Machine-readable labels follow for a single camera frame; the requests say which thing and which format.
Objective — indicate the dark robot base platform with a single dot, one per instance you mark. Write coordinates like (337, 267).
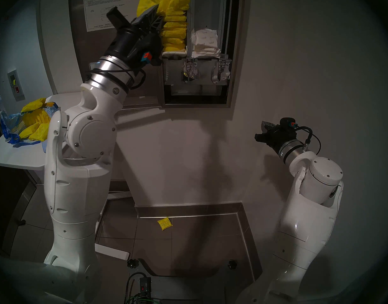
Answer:
(187, 287)

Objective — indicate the black base knob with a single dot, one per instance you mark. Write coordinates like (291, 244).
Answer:
(132, 263)
(232, 264)

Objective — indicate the white wrapped sanitary pad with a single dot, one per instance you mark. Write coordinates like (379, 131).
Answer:
(175, 53)
(208, 50)
(206, 37)
(206, 55)

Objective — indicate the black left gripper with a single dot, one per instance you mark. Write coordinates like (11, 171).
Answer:
(133, 42)

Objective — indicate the blue plastic pad bag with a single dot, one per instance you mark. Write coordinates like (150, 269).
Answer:
(10, 123)

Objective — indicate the chrome dispensing mechanism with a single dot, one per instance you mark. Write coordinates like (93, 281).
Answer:
(189, 70)
(221, 70)

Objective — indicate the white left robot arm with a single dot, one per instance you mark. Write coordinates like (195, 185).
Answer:
(80, 180)

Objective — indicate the black floor door stop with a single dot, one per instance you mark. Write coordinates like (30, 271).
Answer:
(21, 222)

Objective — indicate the stainless steel dispenser cabinet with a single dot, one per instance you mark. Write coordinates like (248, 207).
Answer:
(235, 53)

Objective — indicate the black electronics box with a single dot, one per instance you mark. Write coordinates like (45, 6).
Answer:
(145, 284)

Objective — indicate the white table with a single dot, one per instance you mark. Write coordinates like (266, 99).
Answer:
(16, 154)

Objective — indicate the wall fire extinguisher cabinet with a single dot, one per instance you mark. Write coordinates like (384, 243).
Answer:
(16, 85)

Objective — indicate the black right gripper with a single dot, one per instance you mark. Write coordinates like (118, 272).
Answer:
(278, 138)

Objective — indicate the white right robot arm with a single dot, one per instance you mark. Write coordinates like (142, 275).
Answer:
(308, 211)

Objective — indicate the white instruction sheet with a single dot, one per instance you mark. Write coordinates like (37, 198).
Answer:
(95, 12)

